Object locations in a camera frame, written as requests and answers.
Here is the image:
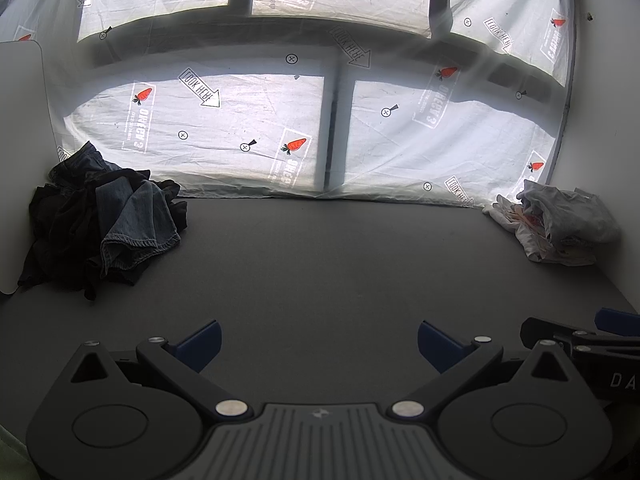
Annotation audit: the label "black garment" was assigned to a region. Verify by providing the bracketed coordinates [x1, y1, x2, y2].
[85, 176, 189, 302]

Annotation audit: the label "blue denim jeans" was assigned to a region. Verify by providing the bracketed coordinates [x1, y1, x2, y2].
[49, 141, 182, 279]

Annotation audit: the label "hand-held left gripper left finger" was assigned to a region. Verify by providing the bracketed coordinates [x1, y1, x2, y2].
[65, 320, 252, 421]

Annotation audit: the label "pile of white clothes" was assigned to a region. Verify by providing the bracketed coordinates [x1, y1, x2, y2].
[482, 193, 599, 266]

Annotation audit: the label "white printed curtain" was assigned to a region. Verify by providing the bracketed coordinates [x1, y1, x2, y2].
[0, 0, 577, 209]

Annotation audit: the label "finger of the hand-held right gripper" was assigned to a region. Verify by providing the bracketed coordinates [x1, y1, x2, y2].
[520, 317, 640, 359]
[594, 307, 640, 336]

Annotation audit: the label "grey garment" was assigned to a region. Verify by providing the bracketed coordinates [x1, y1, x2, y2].
[516, 179, 622, 252]

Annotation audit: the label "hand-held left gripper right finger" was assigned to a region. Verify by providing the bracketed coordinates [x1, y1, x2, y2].
[393, 320, 590, 418]

